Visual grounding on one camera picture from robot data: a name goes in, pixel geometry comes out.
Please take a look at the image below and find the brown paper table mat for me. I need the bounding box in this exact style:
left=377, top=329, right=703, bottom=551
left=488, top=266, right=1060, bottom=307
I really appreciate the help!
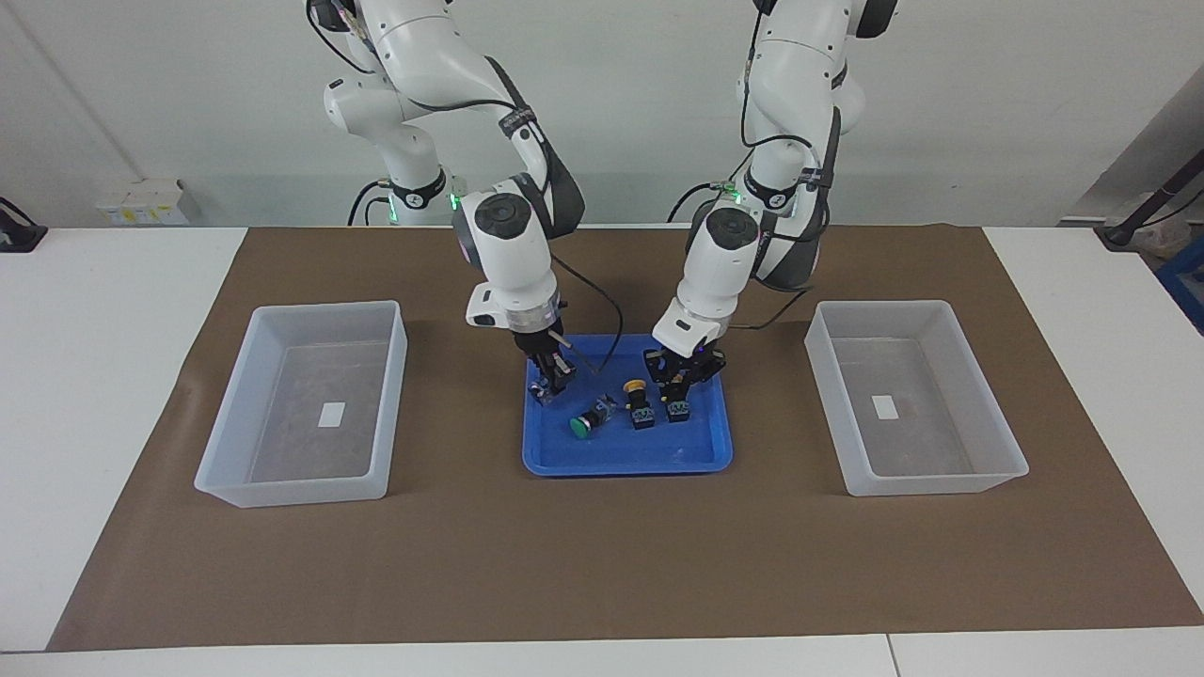
left=47, top=224, right=1204, bottom=652

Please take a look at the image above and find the translucent white plastic box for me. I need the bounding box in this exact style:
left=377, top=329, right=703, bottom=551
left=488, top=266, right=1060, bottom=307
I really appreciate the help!
left=804, top=300, right=1030, bottom=497
left=194, top=300, right=409, bottom=510

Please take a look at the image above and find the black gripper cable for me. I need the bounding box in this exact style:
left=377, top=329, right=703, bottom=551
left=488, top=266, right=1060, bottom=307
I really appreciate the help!
left=550, top=254, right=624, bottom=377
left=729, top=0, right=843, bottom=332

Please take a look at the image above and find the white power strip box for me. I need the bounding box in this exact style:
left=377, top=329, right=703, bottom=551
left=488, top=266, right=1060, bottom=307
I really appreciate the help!
left=97, top=179, right=189, bottom=227

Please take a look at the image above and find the black arm base cable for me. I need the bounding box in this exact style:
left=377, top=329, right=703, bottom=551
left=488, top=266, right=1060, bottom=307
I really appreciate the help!
left=348, top=179, right=391, bottom=227
left=668, top=179, right=744, bottom=224

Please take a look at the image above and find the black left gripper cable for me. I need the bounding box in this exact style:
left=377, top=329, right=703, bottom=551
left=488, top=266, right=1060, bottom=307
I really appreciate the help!
left=729, top=0, right=843, bottom=332

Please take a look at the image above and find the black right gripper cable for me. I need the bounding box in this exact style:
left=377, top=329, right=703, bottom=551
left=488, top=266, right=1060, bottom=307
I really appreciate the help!
left=550, top=254, right=624, bottom=377

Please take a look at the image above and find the blue plastic crate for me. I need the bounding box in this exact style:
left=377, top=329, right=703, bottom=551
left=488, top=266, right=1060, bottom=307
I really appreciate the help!
left=1155, top=235, right=1204, bottom=335

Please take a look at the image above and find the blue plastic tray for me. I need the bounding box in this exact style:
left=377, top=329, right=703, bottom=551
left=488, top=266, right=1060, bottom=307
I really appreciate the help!
left=522, top=334, right=735, bottom=478

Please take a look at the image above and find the black clamp mount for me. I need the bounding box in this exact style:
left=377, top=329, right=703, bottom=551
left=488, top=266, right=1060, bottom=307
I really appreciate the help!
left=0, top=197, right=48, bottom=253

